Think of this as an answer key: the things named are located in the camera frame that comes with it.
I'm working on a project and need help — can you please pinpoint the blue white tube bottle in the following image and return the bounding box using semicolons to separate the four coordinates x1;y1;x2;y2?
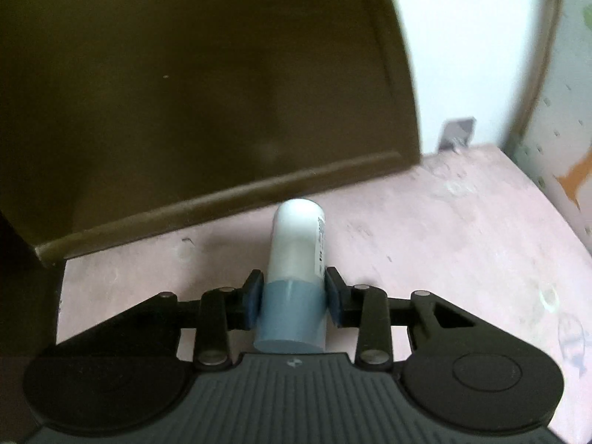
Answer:
254;198;327;354

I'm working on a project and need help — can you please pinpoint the dark wooden nightstand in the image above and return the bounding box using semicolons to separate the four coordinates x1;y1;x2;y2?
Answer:
57;147;591;375

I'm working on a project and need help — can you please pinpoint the dark wooden headboard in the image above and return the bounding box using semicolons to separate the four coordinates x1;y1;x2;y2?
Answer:
1;0;420;265

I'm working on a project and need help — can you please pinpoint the deer print curtain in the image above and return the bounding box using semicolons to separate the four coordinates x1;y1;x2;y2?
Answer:
511;0;591;249

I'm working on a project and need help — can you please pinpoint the grey wall socket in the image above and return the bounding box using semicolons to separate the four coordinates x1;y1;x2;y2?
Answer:
438;117;475;151

